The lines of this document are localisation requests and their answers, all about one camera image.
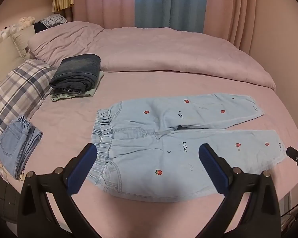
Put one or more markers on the cream pillow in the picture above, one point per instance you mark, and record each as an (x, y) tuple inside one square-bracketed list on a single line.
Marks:
[(22, 39)]

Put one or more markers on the large plaid pillow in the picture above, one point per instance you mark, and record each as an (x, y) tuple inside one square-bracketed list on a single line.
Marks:
[(17, 89)]

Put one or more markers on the folded light blue jeans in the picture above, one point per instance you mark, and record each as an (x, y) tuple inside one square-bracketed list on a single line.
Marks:
[(12, 146)]

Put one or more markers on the blue curtain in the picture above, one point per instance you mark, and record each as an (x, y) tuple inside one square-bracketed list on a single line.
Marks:
[(164, 3)]

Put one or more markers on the pink duvet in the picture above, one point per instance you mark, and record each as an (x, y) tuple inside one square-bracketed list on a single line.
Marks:
[(144, 49)]

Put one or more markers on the folded pale green garment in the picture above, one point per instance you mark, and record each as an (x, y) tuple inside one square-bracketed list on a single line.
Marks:
[(89, 93)]

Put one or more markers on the light blue strawberry pants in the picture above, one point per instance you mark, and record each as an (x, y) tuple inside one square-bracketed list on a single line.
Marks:
[(144, 158)]

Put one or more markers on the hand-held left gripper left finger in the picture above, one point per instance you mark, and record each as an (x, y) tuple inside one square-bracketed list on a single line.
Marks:
[(80, 172)]

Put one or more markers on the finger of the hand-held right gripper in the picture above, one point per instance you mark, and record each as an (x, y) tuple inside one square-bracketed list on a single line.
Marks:
[(294, 153)]

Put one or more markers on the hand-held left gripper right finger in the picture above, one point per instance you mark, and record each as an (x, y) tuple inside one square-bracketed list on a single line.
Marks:
[(212, 169)]

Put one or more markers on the pink curtain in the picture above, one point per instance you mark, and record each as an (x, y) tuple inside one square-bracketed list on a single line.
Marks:
[(104, 2), (228, 10)]

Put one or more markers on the folded dark blue jeans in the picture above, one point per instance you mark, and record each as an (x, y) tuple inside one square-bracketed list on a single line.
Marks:
[(77, 70)]

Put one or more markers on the small plaid pillow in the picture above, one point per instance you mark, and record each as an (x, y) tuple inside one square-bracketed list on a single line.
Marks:
[(53, 20)]

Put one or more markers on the white stuffed toy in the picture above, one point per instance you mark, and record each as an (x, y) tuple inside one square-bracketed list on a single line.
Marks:
[(8, 31)]

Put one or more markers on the grey tufted bed frame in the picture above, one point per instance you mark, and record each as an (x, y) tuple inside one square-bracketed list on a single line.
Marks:
[(8, 198)]

